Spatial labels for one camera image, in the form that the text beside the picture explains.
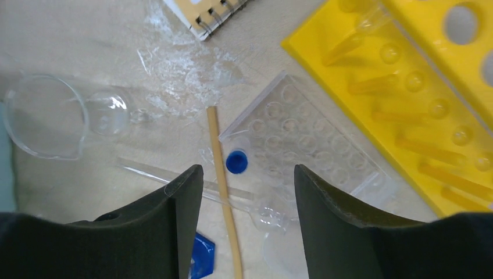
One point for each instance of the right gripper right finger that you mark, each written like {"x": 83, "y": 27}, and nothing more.
{"x": 335, "y": 228}

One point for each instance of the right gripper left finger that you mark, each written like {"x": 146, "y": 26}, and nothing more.
{"x": 151, "y": 237}

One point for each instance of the blue capped tube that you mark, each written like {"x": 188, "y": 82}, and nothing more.
{"x": 237, "y": 160}

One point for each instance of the tan rubber tubing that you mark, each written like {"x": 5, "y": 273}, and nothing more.
{"x": 223, "y": 191}

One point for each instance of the clear well plate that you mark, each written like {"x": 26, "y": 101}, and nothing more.
{"x": 282, "y": 128}

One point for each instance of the clear glass beaker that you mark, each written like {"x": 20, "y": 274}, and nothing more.
{"x": 51, "y": 117}

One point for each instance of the yellow test tube rack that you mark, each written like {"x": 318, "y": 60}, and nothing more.
{"x": 416, "y": 78}

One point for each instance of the yellow spiral notebook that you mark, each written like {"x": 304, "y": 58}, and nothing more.
{"x": 203, "y": 17}

